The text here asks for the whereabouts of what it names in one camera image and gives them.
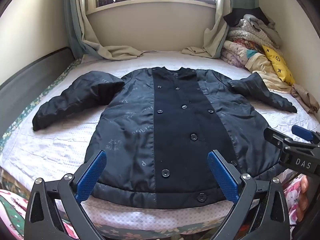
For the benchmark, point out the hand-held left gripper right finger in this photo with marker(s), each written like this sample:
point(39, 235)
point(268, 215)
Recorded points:
point(222, 177)

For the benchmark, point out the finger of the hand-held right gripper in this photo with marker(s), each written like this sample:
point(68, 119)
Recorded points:
point(273, 137)
point(301, 131)

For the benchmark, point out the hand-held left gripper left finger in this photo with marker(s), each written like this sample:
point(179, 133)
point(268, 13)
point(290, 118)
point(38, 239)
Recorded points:
point(92, 177)

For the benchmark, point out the dark navy buttoned jacket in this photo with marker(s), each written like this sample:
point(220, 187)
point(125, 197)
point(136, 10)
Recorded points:
point(175, 130)

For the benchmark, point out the person's right hand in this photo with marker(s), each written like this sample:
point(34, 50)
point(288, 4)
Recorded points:
point(303, 197)

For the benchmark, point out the brown plaid cloth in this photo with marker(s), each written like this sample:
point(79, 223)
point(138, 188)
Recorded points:
point(306, 100)

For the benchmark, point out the white textured bed cover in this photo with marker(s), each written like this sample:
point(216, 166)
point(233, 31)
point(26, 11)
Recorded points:
point(62, 142)

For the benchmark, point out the cream cloth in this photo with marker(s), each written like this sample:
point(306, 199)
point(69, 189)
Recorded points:
point(262, 72)

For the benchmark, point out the yellow patterned pillow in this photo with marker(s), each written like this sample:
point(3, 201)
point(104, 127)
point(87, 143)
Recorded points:
point(278, 63)

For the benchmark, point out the pink floral pajamas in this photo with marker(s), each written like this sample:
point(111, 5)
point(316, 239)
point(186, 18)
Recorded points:
point(12, 205)

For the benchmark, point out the pale purple floral quilt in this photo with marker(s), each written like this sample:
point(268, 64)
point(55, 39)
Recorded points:
point(233, 57)

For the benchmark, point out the green floral bed sheet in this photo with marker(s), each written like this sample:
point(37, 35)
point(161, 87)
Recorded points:
point(27, 106)

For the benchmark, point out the colourful patterned quilt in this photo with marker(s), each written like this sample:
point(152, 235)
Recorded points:
point(243, 45)

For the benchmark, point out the grey garment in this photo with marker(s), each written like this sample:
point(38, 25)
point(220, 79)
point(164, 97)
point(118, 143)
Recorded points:
point(260, 23)

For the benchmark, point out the cream curtain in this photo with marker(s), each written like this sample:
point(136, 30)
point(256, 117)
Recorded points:
point(212, 40)
point(117, 52)

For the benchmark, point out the dark grey bed side panel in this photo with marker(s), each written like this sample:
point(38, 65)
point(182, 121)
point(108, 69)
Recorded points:
point(25, 80)

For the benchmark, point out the black garment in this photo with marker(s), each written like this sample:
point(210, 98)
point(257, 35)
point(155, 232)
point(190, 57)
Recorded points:
point(237, 17)

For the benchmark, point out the teal curtain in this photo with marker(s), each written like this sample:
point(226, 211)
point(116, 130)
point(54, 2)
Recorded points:
point(72, 17)

